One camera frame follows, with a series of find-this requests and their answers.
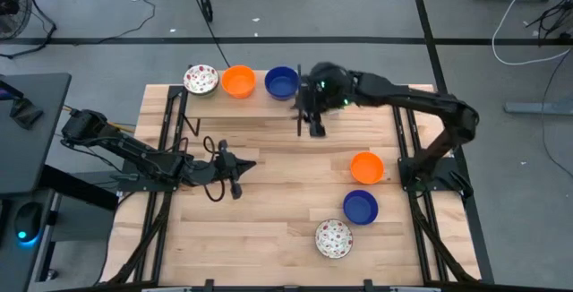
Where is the black desk base beam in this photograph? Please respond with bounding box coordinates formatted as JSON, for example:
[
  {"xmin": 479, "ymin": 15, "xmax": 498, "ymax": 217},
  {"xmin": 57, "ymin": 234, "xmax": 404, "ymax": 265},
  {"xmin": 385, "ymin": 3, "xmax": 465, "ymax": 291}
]
[{"xmin": 42, "ymin": 165, "xmax": 120, "ymax": 212}]

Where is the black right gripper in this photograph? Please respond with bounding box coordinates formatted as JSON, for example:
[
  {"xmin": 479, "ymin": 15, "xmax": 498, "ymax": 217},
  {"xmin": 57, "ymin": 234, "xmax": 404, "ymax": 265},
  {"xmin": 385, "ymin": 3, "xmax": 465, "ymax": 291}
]
[{"xmin": 290, "ymin": 61, "xmax": 359, "ymax": 139}]

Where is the black handheld device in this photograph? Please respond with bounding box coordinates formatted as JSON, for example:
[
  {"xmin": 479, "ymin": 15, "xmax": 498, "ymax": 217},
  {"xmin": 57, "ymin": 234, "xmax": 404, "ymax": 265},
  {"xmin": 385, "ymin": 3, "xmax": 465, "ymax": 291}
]
[{"xmin": 0, "ymin": 81, "xmax": 45, "ymax": 131}]

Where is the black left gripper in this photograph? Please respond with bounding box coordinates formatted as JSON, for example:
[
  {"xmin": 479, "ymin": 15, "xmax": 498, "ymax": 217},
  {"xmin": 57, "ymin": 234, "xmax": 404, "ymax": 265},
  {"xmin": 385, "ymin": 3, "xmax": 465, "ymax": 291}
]
[{"xmin": 210, "ymin": 139, "xmax": 258, "ymax": 201}]

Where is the black computer mouse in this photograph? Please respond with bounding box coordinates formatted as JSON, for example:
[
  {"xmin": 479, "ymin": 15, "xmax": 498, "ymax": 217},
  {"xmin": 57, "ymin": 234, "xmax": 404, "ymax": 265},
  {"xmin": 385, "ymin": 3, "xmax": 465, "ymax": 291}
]
[{"xmin": 13, "ymin": 201, "xmax": 45, "ymax": 245}]

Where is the black cable bundle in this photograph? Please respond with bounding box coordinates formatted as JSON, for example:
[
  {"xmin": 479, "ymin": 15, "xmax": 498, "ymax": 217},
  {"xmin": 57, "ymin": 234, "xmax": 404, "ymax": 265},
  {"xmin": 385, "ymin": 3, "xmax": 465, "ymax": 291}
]
[{"xmin": 524, "ymin": 0, "xmax": 573, "ymax": 45}]

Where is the dark grey side desk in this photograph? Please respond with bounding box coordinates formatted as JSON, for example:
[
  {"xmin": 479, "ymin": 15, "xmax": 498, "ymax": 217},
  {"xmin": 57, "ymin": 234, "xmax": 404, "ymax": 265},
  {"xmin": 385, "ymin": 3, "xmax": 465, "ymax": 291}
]
[{"xmin": 0, "ymin": 187, "xmax": 62, "ymax": 292}]

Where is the wooden shelf with black legs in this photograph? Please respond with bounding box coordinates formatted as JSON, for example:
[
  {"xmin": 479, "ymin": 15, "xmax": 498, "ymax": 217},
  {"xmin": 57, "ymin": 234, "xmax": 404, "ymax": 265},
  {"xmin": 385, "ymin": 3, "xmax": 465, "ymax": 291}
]
[{"xmin": 176, "ymin": 64, "xmax": 304, "ymax": 138}]

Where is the black floor fan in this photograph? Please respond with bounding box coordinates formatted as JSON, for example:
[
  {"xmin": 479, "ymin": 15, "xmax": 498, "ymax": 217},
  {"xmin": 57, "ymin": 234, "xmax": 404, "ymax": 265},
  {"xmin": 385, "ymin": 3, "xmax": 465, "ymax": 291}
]
[{"xmin": 0, "ymin": 0, "xmax": 33, "ymax": 41}]

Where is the black fan cable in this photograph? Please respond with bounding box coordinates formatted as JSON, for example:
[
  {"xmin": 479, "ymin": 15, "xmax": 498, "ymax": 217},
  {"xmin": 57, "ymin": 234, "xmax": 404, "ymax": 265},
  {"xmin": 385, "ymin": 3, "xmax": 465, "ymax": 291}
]
[{"xmin": 0, "ymin": 0, "xmax": 58, "ymax": 60}]

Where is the blue plastic mini bowl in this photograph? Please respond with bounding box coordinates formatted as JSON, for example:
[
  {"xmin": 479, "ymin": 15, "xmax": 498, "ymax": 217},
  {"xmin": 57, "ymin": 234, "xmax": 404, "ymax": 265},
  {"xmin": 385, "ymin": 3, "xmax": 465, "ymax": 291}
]
[
  {"xmin": 342, "ymin": 189, "xmax": 380, "ymax": 227},
  {"xmin": 264, "ymin": 65, "xmax": 300, "ymax": 101}
]

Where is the orange plastic mini bowl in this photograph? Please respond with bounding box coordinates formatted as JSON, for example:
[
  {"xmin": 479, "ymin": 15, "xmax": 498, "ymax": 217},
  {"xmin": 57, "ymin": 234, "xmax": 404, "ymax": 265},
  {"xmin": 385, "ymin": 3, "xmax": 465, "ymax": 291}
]
[
  {"xmin": 220, "ymin": 64, "xmax": 258, "ymax": 100},
  {"xmin": 349, "ymin": 150, "xmax": 386, "ymax": 185}
]

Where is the black desk top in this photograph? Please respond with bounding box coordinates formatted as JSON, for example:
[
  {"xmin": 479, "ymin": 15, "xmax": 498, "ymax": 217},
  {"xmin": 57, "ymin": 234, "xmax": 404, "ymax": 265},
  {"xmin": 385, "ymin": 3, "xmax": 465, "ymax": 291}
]
[{"xmin": 0, "ymin": 73, "xmax": 73, "ymax": 195}]

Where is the floral green mini bowl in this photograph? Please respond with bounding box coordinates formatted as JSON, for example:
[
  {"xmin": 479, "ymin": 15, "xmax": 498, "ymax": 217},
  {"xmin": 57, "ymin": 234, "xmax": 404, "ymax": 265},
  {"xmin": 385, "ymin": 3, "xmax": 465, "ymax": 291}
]
[
  {"xmin": 183, "ymin": 64, "xmax": 220, "ymax": 97},
  {"xmin": 314, "ymin": 219, "xmax": 354, "ymax": 260}
]

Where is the white floor cable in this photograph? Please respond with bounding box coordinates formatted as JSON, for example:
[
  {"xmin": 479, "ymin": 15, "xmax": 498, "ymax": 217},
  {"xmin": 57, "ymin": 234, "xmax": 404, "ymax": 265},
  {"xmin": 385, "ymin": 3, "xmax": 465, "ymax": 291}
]
[{"xmin": 491, "ymin": 0, "xmax": 573, "ymax": 67}]

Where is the long black hanging cable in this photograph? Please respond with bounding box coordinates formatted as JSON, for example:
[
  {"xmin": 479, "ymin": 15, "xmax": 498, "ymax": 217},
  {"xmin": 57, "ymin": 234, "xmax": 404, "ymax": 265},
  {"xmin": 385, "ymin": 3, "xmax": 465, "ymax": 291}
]
[{"xmin": 182, "ymin": 0, "xmax": 233, "ymax": 72}]

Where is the thin black floor cable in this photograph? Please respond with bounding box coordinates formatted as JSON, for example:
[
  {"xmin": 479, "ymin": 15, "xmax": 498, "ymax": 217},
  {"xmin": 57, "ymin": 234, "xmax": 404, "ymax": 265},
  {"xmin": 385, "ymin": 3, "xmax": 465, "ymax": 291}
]
[
  {"xmin": 539, "ymin": 49, "xmax": 573, "ymax": 179},
  {"xmin": 96, "ymin": 0, "xmax": 157, "ymax": 45}
]

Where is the black aluminium table frame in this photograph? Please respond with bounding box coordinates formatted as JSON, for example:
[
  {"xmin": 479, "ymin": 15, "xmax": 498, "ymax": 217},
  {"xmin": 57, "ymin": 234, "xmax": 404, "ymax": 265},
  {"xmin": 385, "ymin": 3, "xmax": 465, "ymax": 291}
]
[{"xmin": 100, "ymin": 83, "xmax": 481, "ymax": 287}]

